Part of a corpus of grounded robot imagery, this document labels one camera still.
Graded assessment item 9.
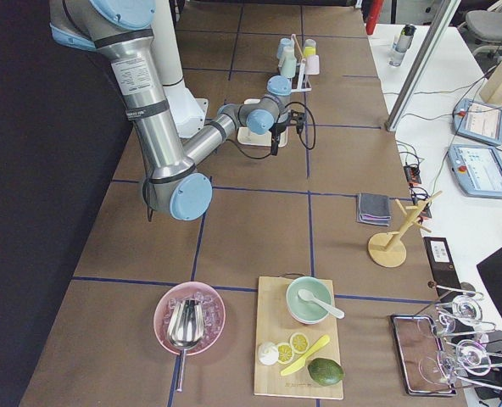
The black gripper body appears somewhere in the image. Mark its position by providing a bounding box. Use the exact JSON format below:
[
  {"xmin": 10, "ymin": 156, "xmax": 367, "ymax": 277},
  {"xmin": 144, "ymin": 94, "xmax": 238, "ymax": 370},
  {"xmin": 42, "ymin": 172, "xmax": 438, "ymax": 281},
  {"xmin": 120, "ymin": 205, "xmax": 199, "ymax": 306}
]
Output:
[{"xmin": 270, "ymin": 123, "xmax": 286, "ymax": 144}]

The cream rabbit tray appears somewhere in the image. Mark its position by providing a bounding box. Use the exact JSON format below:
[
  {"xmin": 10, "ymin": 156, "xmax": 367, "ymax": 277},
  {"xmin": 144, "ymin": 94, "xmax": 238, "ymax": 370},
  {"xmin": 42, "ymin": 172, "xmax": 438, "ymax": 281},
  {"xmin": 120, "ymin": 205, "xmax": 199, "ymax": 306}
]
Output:
[{"xmin": 237, "ymin": 127, "xmax": 288, "ymax": 148}]

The green cup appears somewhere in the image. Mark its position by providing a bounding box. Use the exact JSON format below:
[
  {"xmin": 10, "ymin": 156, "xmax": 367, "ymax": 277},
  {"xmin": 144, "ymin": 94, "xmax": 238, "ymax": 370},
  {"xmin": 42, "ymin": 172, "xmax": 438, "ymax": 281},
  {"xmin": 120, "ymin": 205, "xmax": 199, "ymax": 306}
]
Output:
[{"xmin": 278, "ymin": 57, "xmax": 298, "ymax": 80}]

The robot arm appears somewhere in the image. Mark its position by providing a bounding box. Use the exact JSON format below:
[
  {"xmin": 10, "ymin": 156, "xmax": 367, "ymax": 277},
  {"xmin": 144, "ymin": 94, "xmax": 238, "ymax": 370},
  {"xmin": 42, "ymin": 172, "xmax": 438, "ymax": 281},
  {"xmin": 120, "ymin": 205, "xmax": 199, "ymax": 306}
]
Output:
[{"xmin": 49, "ymin": 1, "xmax": 291, "ymax": 220}]

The white cup rack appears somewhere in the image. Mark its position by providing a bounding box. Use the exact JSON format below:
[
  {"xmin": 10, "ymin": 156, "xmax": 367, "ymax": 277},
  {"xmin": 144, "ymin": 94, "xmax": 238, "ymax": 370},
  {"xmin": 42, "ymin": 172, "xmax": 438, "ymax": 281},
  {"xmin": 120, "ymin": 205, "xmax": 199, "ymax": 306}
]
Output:
[{"xmin": 286, "ymin": 34, "xmax": 312, "ymax": 92}]

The pink cup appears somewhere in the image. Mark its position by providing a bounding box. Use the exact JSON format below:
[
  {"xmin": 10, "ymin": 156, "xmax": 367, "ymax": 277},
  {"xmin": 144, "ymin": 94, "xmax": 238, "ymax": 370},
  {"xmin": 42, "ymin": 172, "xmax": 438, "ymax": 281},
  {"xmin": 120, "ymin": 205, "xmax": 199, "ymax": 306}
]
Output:
[{"xmin": 305, "ymin": 54, "xmax": 321, "ymax": 75}]

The cream cup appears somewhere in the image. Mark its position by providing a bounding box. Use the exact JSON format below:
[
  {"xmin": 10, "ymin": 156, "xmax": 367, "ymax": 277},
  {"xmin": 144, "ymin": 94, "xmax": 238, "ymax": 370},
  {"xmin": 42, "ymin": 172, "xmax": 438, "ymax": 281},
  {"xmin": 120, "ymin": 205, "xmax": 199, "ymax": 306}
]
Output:
[{"xmin": 278, "ymin": 45, "xmax": 295, "ymax": 60}]

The yellow cup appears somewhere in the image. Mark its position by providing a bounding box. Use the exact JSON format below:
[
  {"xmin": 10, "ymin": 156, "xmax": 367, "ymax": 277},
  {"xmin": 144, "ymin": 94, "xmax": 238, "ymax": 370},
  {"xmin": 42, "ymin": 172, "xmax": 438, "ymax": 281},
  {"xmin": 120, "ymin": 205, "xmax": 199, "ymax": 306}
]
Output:
[{"xmin": 304, "ymin": 46, "xmax": 316, "ymax": 59}]

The blue cup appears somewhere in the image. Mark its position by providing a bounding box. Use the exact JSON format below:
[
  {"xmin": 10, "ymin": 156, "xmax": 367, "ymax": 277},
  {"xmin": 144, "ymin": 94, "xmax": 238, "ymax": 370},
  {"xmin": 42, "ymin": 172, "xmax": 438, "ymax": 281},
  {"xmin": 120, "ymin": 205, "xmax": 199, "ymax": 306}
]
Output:
[{"xmin": 276, "ymin": 37, "xmax": 293, "ymax": 59}]

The grey cup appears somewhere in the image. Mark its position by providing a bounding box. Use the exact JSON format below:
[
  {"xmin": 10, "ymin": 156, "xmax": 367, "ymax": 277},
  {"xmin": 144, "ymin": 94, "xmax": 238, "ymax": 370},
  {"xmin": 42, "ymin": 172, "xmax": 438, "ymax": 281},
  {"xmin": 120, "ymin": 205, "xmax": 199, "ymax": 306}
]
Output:
[{"xmin": 304, "ymin": 38, "xmax": 316, "ymax": 47}]

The black metal tray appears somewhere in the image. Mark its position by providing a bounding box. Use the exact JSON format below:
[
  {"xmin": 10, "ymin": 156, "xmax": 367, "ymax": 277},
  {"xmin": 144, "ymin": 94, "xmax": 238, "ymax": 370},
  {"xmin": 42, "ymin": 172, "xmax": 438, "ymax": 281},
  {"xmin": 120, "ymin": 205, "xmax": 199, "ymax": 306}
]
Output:
[{"xmin": 390, "ymin": 315, "xmax": 457, "ymax": 397}]

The white pillar with base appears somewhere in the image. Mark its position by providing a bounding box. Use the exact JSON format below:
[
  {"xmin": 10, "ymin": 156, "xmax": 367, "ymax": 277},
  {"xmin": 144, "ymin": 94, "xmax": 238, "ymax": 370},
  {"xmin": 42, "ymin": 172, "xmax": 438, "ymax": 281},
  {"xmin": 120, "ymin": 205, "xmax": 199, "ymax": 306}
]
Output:
[{"xmin": 151, "ymin": 0, "xmax": 209, "ymax": 138}]

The folded grey cloth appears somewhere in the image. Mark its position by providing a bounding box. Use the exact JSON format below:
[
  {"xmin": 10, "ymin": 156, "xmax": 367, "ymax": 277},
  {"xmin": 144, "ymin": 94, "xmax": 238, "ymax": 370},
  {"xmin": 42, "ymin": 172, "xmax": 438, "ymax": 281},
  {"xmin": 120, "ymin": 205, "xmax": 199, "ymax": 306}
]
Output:
[{"xmin": 356, "ymin": 192, "xmax": 391, "ymax": 226}]

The white spoon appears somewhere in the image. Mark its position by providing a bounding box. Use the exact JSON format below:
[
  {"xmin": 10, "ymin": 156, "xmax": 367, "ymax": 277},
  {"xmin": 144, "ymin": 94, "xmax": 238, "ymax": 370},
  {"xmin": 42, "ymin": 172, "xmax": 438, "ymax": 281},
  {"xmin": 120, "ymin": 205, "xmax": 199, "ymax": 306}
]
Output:
[{"xmin": 298, "ymin": 288, "xmax": 345, "ymax": 319}]

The wooden mug tree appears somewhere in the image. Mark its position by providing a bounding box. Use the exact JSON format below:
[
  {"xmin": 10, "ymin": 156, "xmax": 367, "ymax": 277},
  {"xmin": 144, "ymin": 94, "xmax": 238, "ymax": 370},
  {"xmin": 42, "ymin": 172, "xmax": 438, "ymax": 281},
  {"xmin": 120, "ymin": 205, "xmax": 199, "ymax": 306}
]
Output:
[{"xmin": 367, "ymin": 191, "xmax": 442, "ymax": 268}]

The clear water bottle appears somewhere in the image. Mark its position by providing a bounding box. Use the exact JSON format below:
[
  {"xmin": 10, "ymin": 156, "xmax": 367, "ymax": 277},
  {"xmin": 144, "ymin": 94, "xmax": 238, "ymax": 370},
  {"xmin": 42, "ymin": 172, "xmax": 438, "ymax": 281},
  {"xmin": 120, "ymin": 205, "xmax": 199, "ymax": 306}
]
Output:
[{"xmin": 389, "ymin": 24, "xmax": 416, "ymax": 67}]

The green bowl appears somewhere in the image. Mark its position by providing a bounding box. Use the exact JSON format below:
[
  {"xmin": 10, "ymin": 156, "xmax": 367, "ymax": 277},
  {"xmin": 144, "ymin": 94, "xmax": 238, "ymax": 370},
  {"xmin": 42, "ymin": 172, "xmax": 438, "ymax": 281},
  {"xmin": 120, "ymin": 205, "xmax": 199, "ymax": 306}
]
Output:
[{"xmin": 286, "ymin": 276, "xmax": 334, "ymax": 325}]

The pink bowl with ice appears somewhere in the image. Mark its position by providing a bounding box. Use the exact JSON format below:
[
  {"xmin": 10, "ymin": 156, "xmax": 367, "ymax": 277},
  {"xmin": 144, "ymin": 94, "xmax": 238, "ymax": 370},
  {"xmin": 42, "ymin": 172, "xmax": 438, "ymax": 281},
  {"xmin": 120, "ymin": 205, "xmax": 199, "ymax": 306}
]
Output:
[{"xmin": 153, "ymin": 282, "xmax": 226, "ymax": 355}]

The metal ice scoop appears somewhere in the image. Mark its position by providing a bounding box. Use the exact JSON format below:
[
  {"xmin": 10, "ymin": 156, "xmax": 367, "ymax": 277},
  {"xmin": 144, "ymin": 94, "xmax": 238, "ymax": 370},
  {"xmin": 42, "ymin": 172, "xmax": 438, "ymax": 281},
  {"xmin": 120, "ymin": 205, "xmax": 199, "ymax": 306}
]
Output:
[{"xmin": 167, "ymin": 299, "xmax": 204, "ymax": 392}]

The lemon slice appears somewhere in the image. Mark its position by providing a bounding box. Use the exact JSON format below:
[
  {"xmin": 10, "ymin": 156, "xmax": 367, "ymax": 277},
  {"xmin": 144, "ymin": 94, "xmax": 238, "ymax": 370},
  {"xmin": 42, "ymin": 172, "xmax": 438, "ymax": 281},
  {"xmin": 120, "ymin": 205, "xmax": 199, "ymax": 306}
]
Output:
[
  {"xmin": 276, "ymin": 342, "xmax": 294, "ymax": 365},
  {"xmin": 289, "ymin": 332, "xmax": 310, "ymax": 354}
]

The near teach pendant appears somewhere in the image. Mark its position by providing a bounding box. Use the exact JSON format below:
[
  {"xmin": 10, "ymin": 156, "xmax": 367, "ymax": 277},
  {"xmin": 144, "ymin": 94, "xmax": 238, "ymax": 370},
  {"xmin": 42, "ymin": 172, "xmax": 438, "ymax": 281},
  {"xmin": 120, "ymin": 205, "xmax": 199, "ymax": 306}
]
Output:
[{"xmin": 448, "ymin": 144, "xmax": 502, "ymax": 199}]

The teach pendant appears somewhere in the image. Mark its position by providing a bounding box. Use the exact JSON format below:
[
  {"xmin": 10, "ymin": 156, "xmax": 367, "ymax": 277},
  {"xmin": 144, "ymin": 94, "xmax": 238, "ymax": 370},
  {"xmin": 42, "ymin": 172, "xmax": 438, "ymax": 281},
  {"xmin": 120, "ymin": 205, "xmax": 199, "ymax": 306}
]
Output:
[
  {"xmin": 448, "ymin": 144, "xmax": 502, "ymax": 199},
  {"xmin": 453, "ymin": 98, "xmax": 502, "ymax": 147}
]

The far teach pendant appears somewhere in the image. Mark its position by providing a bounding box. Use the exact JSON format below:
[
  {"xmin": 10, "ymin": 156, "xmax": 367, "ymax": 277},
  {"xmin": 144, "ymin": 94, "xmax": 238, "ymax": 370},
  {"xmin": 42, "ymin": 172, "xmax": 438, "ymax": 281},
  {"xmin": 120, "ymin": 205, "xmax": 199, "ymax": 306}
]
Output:
[{"xmin": 453, "ymin": 98, "xmax": 502, "ymax": 147}]

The black box with label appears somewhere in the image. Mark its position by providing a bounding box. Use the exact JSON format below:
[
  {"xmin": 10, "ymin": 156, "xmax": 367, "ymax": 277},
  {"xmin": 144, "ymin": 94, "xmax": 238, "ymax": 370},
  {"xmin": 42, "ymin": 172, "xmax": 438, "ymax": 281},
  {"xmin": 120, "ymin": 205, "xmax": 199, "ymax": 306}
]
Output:
[{"xmin": 423, "ymin": 237, "xmax": 460, "ymax": 288}]

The yellow plastic knife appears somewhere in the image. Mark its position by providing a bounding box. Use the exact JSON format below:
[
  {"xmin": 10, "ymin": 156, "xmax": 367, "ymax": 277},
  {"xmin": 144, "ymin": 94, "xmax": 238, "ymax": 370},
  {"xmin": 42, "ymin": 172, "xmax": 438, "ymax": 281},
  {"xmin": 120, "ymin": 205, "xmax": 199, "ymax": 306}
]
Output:
[{"xmin": 280, "ymin": 334, "xmax": 331, "ymax": 376}]

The green avocado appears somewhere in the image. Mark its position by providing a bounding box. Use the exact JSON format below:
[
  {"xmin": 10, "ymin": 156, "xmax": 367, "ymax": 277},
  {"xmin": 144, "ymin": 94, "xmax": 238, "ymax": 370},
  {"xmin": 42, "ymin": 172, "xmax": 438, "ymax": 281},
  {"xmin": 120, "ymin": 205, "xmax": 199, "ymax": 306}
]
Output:
[{"xmin": 307, "ymin": 358, "xmax": 345, "ymax": 386}]

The office chair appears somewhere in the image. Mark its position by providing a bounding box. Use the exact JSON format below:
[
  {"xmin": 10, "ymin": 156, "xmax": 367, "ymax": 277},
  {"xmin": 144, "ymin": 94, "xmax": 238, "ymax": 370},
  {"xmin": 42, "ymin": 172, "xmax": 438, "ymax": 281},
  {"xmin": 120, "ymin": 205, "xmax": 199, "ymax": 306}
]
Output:
[{"xmin": 458, "ymin": 1, "xmax": 502, "ymax": 56}]

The wine glass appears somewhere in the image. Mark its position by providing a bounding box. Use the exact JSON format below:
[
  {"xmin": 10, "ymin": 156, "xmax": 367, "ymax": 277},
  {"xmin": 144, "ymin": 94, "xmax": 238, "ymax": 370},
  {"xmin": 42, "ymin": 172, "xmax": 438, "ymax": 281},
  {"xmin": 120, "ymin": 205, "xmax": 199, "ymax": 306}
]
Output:
[
  {"xmin": 417, "ymin": 295, "xmax": 482, "ymax": 337},
  {"xmin": 418, "ymin": 339, "xmax": 492, "ymax": 385}
]

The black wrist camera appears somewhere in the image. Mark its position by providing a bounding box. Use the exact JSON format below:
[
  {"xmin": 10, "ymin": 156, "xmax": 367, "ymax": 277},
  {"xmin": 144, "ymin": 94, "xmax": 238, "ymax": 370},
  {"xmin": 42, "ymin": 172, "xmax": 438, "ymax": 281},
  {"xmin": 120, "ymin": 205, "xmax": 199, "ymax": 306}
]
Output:
[{"xmin": 284, "ymin": 109, "xmax": 306, "ymax": 136}]

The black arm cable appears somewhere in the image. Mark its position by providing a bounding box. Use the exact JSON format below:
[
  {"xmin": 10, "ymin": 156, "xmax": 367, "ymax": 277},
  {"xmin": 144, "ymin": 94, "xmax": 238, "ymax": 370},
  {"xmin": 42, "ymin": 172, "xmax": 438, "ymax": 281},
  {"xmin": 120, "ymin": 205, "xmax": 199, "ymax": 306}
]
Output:
[{"xmin": 223, "ymin": 100, "xmax": 318, "ymax": 160}]

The aluminium frame post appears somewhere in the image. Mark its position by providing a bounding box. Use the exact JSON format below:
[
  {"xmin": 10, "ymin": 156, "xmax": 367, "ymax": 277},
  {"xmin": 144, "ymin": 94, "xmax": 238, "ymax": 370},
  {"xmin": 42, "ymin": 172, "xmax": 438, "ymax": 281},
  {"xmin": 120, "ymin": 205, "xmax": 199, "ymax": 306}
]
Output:
[{"xmin": 385, "ymin": 0, "xmax": 460, "ymax": 132}]

